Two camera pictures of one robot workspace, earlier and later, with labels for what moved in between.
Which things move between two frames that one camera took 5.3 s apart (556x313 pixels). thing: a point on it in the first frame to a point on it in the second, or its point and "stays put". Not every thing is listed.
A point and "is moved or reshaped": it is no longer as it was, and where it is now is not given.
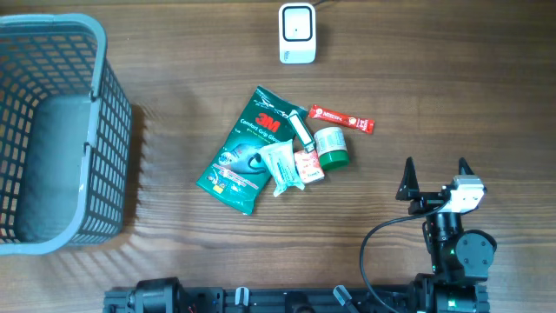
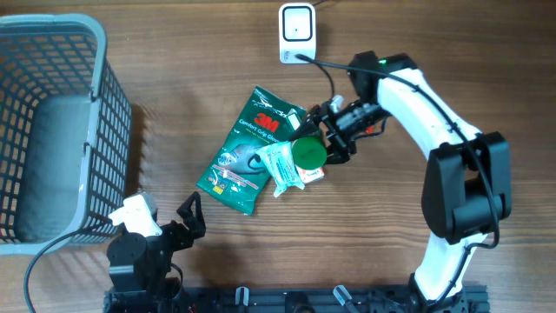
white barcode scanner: x=297 y=33 stays put
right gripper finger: x=464 y=167 to x=340 y=149
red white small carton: x=308 y=166 stays put
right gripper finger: x=409 y=188 to x=314 y=119
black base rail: x=360 y=299 stays put
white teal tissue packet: x=281 y=159 stays put
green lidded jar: x=332 y=147 is moved or reshaped
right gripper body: x=426 y=203 to x=354 y=117
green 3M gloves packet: x=236 y=172 stays put
